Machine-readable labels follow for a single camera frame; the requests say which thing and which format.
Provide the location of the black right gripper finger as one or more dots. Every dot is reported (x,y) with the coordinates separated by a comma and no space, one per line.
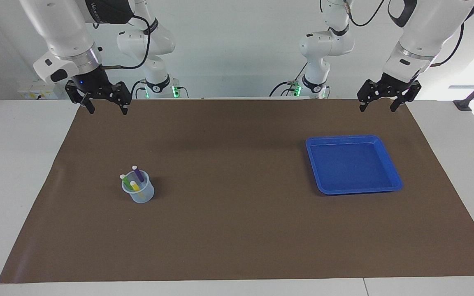
(80,96)
(121,94)

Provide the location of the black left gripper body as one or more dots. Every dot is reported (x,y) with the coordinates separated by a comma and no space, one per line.
(393,86)

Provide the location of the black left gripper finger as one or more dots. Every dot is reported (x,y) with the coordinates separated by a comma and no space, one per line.
(368,91)
(409,93)

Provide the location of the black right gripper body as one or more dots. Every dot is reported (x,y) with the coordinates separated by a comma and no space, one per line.
(93,82)

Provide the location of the purple marker pen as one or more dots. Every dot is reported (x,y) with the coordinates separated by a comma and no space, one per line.
(138,174)

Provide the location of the green marker pen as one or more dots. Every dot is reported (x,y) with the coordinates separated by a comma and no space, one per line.
(126,181)

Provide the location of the yellow marker pen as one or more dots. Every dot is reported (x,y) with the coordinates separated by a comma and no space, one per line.
(135,187)

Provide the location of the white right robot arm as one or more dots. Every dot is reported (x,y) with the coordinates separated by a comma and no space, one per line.
(64,28)

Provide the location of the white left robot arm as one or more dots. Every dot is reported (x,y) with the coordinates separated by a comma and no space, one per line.
(426,33)

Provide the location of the blue plastic tray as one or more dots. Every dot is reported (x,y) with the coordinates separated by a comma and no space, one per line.
(352,164)

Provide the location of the translucent plastic cup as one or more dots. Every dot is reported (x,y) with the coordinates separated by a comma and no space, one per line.
(144,198)

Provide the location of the brown table mat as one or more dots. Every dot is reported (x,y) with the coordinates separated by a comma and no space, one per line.
(228,226)

